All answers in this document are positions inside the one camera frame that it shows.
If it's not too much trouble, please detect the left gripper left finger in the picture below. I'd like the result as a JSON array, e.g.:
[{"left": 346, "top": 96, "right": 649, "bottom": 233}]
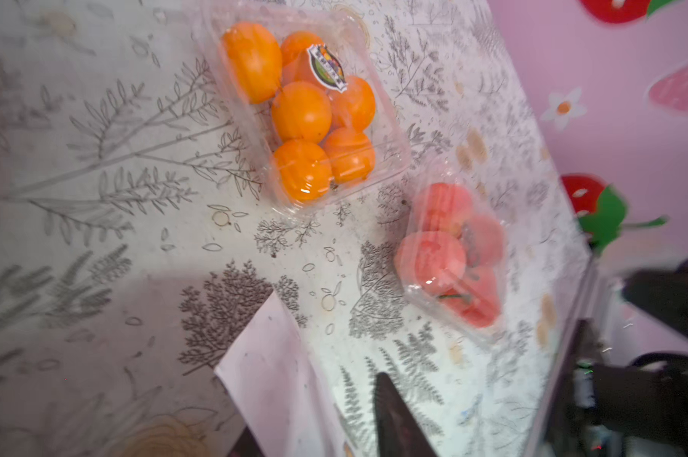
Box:
[{"left": 228, "top": 428, "right": 264, "bottom": 457}]

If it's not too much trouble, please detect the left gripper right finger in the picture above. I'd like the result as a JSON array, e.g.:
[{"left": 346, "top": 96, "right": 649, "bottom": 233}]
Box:
[{"left": 374, "top": 372, "right": 437, "bottom": 457}]

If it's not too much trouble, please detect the white sticker sheet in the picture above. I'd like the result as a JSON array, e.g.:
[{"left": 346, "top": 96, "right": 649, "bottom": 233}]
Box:
[{"left": 214, "top": 292, "right": 355, "bottom": 456}]

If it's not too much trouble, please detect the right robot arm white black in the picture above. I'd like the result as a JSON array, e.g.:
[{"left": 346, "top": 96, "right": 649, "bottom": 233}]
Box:
[{"left": 543, "top": 260, "right": 688, "bottom": 456}]

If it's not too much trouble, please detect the round label on kumquat box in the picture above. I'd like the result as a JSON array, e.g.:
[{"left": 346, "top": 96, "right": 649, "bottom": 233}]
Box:
[{"left": 306, "top": 45, "right": 348, "bottom": 93}]

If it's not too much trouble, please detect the clear small peach box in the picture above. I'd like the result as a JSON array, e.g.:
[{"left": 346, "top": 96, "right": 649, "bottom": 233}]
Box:
[{"left": 395, "top": 159, "right": 507, "bottom": 347}]

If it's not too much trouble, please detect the clear orange kumquat box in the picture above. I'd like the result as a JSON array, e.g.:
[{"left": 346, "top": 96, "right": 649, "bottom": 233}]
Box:
[{"left": 193, "top": 1, "right": 411, "bottom": 217}]

